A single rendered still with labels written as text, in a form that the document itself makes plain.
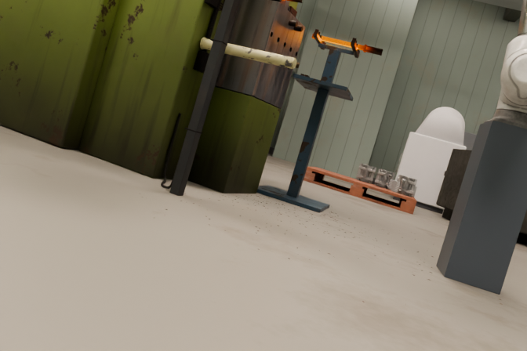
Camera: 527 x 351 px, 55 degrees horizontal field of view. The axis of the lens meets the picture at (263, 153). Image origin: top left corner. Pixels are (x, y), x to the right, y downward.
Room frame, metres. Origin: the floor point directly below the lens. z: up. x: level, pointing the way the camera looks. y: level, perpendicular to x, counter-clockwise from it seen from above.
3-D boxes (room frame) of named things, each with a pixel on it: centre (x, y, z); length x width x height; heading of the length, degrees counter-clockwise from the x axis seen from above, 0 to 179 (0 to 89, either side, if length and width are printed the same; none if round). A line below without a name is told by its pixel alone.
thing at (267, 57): (2.11, 0.18, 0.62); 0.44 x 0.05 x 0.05; 66
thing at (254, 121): (2.60, 0.31, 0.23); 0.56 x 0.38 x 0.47; 66
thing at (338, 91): (2.88, -0.23, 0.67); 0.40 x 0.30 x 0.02; 165
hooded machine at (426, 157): (6.29, -2.01, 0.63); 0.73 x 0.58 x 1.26; 78
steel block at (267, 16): (2.60, 0.31, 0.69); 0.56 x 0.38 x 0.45; 66
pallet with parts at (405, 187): (4.99, -1.01, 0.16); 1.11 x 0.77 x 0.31; 79
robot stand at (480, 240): (1.92, -0.88, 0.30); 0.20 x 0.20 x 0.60; 79
